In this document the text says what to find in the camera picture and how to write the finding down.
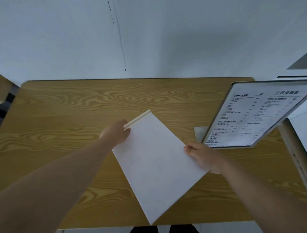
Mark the person's right hand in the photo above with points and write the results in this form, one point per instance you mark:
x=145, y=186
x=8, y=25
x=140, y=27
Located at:
x=206, y=156

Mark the person's left hand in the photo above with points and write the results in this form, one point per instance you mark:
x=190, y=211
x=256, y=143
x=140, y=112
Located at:
x=114, y=133

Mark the white paper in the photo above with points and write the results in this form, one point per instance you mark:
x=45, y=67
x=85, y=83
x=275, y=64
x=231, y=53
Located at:
x=156, y=168

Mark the grey framed menu stand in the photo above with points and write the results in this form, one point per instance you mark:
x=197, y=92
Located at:
x=251, y=115

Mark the person's right forearm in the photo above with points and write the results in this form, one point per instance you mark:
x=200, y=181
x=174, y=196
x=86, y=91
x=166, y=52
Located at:
x=263, y=204

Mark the person's left forearm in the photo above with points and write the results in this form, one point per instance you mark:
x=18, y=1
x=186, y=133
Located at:
x=48, y=187

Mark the person's dark legs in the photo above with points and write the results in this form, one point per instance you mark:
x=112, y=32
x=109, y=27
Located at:
x=144, y=229

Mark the wooden plank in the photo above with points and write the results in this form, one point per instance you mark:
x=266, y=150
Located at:
x=293, y=146

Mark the neighbouring wooden table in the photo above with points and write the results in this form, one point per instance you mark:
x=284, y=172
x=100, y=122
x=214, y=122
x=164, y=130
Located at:
x=6, y=88

